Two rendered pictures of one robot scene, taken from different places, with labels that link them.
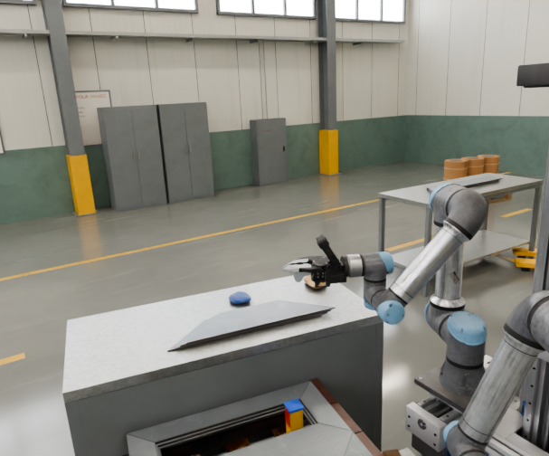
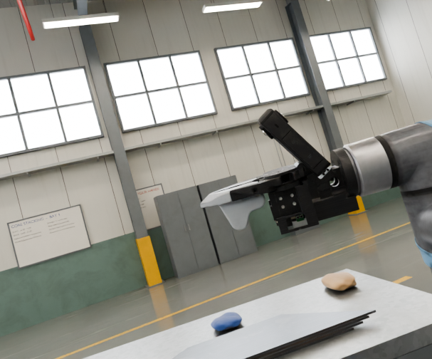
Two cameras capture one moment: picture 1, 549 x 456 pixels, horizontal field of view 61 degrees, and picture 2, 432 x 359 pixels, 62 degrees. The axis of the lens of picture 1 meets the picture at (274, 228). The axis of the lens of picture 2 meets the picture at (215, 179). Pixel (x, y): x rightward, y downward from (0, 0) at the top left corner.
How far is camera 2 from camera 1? 1.07 m
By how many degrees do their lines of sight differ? 23
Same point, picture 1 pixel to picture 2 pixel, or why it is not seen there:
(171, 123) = not seen: hidden behind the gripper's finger
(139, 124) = (186, 203)
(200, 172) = (241, 232)
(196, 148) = not seen: hidden behind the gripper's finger
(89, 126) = (150, 213)
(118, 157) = (173, 233)
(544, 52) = not seen: outside the picture
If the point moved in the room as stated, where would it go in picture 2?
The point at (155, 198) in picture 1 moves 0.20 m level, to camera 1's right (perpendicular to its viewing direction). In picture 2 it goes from (208, 261) to (216, 259)
